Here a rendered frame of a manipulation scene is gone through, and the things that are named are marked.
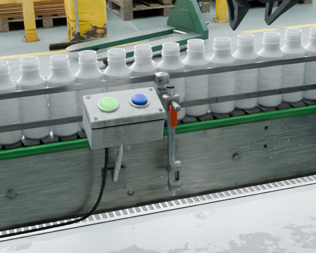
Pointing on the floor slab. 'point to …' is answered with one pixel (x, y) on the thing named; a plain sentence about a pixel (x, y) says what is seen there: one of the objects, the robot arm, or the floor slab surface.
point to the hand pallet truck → (189, 32)
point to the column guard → (87, 18)
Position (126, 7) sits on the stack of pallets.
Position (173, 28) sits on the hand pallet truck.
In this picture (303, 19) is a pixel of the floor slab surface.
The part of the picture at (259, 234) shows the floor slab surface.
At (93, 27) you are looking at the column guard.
